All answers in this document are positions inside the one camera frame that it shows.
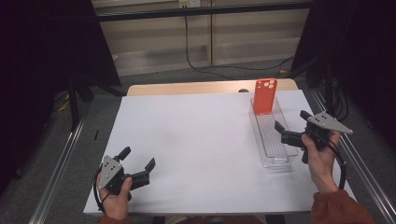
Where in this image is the clear plastic tray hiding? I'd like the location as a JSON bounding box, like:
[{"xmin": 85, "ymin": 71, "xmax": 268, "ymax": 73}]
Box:
[{"xmin": 248, "ymin": 97, "xmax": 300, "ymax": 169}]

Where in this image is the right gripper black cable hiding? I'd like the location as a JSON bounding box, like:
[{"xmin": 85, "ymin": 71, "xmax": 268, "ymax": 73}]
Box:
[{"xmin": 322, "ymin": 139, "xmax": 348, "ymax": 190}]

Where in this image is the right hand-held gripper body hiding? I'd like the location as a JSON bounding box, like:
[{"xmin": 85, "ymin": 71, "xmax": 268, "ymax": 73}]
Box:
[{"xmin": 301, "ymin": 111, "xmax": 355, "ymax": 165}]

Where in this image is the black metal stand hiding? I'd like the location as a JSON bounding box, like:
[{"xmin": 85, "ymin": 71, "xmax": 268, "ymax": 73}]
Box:
[{"xmin": 66, "ymin": 74, "xmax": 95, "ymax": 133}]

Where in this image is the orange phone case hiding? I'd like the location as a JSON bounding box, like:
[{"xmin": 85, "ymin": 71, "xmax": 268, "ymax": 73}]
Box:
[{"xmin": 252, "ymin": 77, "xmax": 278, "ymax": 116}]

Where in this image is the white paper sheet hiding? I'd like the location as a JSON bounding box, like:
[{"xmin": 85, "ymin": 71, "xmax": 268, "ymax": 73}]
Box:
[{"xmin": 82, "ymin": 89, "xmax": 358, "ymax": 216}]

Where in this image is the person's right hand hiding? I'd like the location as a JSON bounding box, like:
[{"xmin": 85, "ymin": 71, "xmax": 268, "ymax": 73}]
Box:
[{"xmin": 301, "ymin": 130, "xmax": 342, "ymax": 194}]

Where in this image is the person's left hand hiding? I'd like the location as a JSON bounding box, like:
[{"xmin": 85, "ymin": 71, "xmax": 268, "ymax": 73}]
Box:
[{"xmin": 98, "ymin": 175, "xmax": 134, "ymax": 221}]

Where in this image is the aluminium rail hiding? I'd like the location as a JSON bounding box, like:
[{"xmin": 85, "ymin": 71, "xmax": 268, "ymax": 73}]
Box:
[
  {"xmin": 310, "ymin": 88, "xmax": 396, "ymax": 220},
  {"xmin": 28, "ymin": 115, "xmax": 91, "ymax": 224}
]

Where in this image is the white wall socket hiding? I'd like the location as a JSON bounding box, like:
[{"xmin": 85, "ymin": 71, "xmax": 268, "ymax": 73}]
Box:
[{"xmin": 178, "ymin": 0, "xmax": 202, "ymax": 9}]

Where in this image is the light wooden table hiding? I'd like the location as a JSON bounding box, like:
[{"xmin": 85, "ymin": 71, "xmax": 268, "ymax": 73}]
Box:
[{"xmin": 126, "ymin": 77, "xmax": 300, "ymax": 97}]

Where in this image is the black curtain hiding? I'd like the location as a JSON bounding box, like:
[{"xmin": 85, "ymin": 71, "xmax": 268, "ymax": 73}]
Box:
[
  {"xmin": 290, "ymin": 0, "xmax": 396, "ymax": 147},
  {"xmin": 0, "ymin": 0, "xmax": 122, "ymax": 190}
]

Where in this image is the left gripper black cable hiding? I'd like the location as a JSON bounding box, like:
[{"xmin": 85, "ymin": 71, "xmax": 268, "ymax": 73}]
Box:
[{"xmin": 92, "ymin": 167, "xmax": 110, "ymax": 215}]

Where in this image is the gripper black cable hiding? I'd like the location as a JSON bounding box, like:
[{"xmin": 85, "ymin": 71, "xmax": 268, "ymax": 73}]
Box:
[
  {"xmin": 322, "ymin": 139, "xmax": 348, "ymax": 190},
  {"xmin": 92, "ymin": 167, "xmax": 110, "ymax": 215}
]

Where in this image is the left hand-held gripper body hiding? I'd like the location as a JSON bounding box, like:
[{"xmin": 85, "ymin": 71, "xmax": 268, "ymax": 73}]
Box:
[{"xmin": 97, "ymin": 154, "xmax": 134, "ymax": 202}]

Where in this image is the black power cable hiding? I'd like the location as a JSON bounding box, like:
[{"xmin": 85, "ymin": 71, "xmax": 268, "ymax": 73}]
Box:
[{"xmin": 184, "ymin": 7, "xmax": 295, "ymax": 80}]

